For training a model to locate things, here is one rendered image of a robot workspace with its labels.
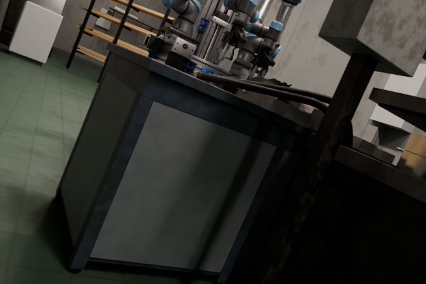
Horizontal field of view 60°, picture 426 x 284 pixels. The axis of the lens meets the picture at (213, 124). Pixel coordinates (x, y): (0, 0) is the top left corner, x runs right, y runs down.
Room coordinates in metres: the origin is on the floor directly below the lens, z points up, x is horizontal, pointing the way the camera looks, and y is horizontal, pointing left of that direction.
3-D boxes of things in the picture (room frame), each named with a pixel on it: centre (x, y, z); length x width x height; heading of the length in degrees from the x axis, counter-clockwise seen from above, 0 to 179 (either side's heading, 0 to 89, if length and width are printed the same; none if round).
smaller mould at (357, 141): (2.34, -0.87, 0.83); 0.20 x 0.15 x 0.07; 31
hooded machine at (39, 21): (6.57, 3.55, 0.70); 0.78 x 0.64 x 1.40; 28
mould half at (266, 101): (1.91, -0.19, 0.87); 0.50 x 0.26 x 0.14; 31
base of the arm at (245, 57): (2.66, -0.02, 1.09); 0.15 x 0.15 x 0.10
